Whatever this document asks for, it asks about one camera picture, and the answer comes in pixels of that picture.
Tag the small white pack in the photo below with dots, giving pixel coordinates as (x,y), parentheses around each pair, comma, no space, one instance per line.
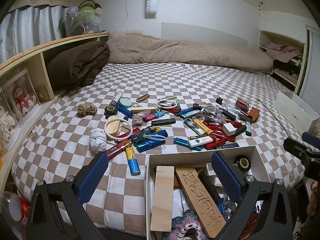
(210,169)

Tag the gold harmonica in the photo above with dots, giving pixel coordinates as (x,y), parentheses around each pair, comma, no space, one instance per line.
(142,98)

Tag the dark green box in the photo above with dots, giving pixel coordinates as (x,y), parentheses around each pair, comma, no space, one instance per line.
(243,117)

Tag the grey curtain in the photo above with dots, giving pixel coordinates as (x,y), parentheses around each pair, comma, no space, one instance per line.
(30,30)

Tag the purple blue crocheted piece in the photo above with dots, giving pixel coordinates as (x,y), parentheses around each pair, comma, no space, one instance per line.
(185,226)

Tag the beige quilted duvet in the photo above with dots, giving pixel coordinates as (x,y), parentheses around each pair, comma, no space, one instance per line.
(187,52)

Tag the white hanging paper bag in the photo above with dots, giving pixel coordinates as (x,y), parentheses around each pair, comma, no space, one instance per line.
(151,2)

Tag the person's right hand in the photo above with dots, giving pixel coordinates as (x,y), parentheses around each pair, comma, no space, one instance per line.
(314,200)

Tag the red brown patterned box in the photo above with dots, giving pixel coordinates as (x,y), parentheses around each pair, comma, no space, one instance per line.
(242,103)

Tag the clear plastic bottle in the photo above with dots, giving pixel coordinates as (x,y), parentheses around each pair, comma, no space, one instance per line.
(10,203)

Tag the black rectangular bar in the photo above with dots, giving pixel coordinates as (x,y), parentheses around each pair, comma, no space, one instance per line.
(163,122)

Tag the clear plastic storage bin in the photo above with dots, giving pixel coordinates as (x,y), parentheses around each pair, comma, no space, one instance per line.
(82,27)

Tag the white shoe box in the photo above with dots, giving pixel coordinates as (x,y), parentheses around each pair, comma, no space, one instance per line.
(292,110)

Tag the oval wooden box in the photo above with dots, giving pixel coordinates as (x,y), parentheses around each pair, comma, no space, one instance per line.
(113,127)

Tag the red gold dragon lighter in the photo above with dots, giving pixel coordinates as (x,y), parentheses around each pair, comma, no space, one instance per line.
(118,148)

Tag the white rectangular block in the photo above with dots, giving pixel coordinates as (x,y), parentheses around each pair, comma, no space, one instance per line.
(228,128)

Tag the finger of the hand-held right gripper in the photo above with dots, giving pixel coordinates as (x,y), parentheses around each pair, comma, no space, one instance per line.
(296,147)
(311,137)

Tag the brown leather case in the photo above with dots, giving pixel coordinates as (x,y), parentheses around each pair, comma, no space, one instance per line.
(253,115)

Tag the white cardboard box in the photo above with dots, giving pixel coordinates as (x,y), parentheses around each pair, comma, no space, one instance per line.
(175,160)

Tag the white louvered door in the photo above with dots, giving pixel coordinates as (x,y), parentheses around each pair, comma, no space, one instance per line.
(311,67)

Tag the green plush toy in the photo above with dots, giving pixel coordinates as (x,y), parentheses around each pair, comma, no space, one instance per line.
(86,15)

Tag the clear tube bottle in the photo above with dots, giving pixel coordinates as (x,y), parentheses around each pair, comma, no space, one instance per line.
(115,98)

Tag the small wooden bar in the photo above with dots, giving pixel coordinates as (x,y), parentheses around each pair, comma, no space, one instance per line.
(142,109)

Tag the black tape roll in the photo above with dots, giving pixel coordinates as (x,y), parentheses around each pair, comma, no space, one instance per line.
(110,110)

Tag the small wooden box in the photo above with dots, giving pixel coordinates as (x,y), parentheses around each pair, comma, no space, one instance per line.
(43,93)

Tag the black cube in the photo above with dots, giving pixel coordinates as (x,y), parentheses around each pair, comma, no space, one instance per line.
(219,100)

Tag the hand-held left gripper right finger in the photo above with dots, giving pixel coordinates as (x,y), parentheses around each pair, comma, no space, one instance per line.
(226,177)

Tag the brown folded blanket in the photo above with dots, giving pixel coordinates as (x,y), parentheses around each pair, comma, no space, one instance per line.
(80,65)

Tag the built-in wall shelf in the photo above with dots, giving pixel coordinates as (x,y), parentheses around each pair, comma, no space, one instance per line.
(265,40)

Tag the purple plush toy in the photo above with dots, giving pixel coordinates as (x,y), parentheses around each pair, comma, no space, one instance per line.
(71,11)

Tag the metal back scratcher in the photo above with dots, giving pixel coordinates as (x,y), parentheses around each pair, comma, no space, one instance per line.
(277,120)

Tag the carved wooden plaque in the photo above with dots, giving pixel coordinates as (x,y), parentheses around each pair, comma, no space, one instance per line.
(200,200)

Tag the gold slim bar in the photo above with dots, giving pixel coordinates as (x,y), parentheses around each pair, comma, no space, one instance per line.
(169,97)

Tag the black slim bar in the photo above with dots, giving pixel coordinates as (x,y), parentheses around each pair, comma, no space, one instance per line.
(208,188)

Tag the black slim vape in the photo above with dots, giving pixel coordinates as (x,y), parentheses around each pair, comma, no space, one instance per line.
(228,114)

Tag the mint green round compact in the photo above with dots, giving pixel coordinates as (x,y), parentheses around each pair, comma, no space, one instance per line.
(125,102)

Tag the pile of assorted lighters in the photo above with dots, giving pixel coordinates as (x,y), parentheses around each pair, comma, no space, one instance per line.
(150,143)

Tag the black gold round tin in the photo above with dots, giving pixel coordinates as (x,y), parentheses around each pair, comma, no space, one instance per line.
(242,163)

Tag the black wall hook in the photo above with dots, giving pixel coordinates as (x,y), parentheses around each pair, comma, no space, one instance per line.
(260,6)

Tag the brown white checkered bedsheet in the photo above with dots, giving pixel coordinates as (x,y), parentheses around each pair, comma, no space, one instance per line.
(187,80)

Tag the white dressed doll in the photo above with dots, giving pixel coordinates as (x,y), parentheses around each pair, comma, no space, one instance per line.
(6,125)

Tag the white crocheted ball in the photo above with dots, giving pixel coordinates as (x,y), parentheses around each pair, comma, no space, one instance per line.
(97,140)

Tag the clear display case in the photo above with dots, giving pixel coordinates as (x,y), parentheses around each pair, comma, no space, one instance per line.
(17,132)
(33,80)

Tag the light wooden block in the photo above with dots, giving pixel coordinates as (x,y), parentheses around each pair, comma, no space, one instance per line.
(162,197)

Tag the red printed package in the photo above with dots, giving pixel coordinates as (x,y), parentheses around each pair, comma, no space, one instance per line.
(23,212)

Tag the red dressed bear doll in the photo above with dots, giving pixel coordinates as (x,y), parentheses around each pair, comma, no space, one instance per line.
(22,100)

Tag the wooden bedside shelf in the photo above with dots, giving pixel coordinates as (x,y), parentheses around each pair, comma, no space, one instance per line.
(62,42)

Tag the white coiled rings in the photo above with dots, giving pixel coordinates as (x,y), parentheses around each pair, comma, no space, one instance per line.
(160,104)

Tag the pile of clothes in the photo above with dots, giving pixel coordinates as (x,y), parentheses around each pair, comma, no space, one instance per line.
(285,52)

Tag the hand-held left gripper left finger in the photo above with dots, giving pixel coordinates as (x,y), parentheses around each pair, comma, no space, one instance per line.
(91,177)

